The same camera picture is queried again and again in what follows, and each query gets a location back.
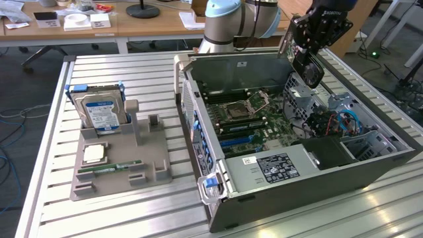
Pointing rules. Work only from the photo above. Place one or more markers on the green RAM stick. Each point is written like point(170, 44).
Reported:
point(243, 126)
point(112, 168)

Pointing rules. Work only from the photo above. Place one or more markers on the black office chair base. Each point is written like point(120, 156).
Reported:
point(43, 53)

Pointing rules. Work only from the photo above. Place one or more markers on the silver CPU chip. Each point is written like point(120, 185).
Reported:
point(95, 154)

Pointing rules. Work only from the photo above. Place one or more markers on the white cube box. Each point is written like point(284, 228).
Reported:
point(100, 21)

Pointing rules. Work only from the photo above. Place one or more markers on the blue expansion slot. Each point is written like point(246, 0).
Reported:
point(238, 141)

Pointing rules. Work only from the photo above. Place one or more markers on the white barcode sticker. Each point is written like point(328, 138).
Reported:
point(242, 64)

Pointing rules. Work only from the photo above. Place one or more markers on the CPU socket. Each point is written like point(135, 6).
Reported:
point(238, 111)

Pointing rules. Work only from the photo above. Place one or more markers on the wooden cabinet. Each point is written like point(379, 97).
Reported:
point(294, 7)

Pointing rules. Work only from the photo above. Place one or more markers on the silver disk bay cage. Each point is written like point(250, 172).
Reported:
point(367, 146)
point(298, 99)

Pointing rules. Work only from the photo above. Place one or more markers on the white floor box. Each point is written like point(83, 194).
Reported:
point(362, 42)

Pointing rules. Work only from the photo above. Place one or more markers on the black tripod stand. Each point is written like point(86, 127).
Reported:
point(410, 81)

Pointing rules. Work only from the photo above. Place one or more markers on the clear latch with blue tab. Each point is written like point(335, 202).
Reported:
point(211, 184)

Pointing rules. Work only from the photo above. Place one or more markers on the hard disk with blue rails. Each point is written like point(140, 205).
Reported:
point(100, 111)

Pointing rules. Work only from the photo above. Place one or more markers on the grey cup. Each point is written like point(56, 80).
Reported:
point(48, 3)

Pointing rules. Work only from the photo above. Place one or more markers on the metal socket cover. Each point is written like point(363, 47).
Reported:
point(258, 101)

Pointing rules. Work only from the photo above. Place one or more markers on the brown cardboard box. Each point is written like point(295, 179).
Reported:
point(198, 7)

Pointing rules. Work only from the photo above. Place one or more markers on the black RAM slot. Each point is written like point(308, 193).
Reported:
point(224, 90)
point(226, 94)
point(228, 100)
point(227, 97)

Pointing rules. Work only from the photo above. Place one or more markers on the silver metal bracket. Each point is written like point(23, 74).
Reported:
point(342, 100)

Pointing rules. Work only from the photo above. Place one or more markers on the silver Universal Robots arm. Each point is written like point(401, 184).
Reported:
point(224, 27)

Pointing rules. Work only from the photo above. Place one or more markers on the white desk leg frame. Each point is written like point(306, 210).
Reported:
point(379, 23)

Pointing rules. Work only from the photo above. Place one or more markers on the dark grey open PC case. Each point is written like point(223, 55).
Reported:
point(298, 198)

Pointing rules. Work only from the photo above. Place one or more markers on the red and white card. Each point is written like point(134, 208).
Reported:
point(16, 25)

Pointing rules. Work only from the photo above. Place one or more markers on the red and white packet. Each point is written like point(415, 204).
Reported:
point(103, 8)

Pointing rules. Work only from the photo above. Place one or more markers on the white flat box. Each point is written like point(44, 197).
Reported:
point(78, 27)

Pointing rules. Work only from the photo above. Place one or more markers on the white tape roll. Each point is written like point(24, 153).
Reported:
point(76, 18)

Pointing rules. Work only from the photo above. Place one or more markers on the blue card retention clip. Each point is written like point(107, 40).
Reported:
point(204, 144)
point(210, 164)
point(198, 127)
point(207, 153)

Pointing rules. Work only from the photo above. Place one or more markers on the black pouch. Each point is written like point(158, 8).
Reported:
point(86, 6)

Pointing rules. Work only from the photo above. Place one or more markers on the green motherboard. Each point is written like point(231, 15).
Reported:
point(280, 129)

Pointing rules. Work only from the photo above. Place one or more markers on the beige tape roll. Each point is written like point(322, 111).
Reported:
point(63, 2)

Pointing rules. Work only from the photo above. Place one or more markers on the green graphics card black fan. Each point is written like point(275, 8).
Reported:
point(314, 74)

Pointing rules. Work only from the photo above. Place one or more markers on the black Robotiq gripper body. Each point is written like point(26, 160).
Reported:
point(326, 22)

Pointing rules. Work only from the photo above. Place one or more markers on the clear plastic bag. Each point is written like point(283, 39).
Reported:
point(14, 10)

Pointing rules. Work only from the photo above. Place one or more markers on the white paper stack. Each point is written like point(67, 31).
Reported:
point(191, 21)

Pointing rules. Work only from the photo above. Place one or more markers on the black device green light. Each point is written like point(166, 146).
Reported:
point(374, 54)

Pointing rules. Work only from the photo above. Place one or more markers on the grey parts rack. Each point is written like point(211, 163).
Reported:
point(132, 151)

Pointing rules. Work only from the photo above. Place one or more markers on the white box with black top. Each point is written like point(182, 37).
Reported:
point(47, 19)

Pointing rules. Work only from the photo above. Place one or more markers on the wooden desk white frame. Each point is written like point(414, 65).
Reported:
point(32, 34)
point(155, 27)

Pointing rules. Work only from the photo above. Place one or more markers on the black round lamp base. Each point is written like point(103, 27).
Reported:
point(143, 10)

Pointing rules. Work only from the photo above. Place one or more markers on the silver power supply unit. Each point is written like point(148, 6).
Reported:
point(251, 168)

